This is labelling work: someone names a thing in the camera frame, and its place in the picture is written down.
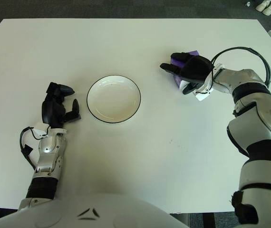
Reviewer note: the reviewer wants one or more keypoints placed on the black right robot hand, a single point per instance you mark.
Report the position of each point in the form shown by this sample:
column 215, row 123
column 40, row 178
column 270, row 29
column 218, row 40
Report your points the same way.
column 197, row 69

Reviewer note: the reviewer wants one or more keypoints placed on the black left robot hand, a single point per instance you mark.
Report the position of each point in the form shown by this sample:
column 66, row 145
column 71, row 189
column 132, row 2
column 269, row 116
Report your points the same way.
column 51, row 111

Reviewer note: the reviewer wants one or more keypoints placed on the purple tissue paper pack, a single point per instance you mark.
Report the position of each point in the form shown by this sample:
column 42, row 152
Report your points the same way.
column 177, row 62

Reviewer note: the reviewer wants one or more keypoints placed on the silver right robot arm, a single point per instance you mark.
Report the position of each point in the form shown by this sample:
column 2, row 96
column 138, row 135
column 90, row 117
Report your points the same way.
column 259, row 111

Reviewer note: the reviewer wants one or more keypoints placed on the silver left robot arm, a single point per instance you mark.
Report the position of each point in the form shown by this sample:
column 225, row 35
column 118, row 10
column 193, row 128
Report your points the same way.
column 47, row 152

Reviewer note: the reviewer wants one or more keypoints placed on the white plate with black rim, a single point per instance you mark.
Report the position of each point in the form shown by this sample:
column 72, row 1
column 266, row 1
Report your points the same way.
column 114, row 99

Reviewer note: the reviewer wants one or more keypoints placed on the small white floor object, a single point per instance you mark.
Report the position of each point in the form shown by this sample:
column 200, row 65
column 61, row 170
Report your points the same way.
column 248, row 3

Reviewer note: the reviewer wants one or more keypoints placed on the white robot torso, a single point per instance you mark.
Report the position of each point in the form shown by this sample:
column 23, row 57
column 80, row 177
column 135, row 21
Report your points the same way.
column 78, row 211

